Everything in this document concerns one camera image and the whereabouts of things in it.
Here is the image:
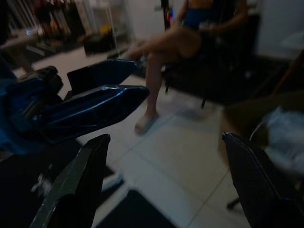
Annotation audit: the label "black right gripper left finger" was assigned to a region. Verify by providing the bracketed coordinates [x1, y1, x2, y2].
[30, 133, 111, 228]

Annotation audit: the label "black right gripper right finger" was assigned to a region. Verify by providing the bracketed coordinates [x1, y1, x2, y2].
[221, 132, 304, 228]

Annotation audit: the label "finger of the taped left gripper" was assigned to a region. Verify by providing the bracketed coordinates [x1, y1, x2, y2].
[42, 85, 151, 144]
[67, 59, 140, 92]

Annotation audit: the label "rubbish bin with white liner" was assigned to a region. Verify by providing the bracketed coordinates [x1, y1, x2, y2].
[249, 106, 304, 177]

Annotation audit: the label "black bag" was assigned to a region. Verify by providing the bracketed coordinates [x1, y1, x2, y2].
[84, 32, 117, 57]

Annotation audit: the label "beige small table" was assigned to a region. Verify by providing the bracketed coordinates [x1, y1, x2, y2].
[0, 30, 40, 73]

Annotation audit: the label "seated person in blue shorts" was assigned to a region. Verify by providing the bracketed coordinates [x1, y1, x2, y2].
[127, 0, 249, 136]

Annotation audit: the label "clothes on rack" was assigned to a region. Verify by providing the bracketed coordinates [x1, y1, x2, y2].
[7, 0, 95, 48]

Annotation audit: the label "brown cardboard box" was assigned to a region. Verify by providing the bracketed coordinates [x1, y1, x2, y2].
[218, 92, 304, 164]

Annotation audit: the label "black chair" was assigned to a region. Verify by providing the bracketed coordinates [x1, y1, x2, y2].
[162, 14, 262, 109]

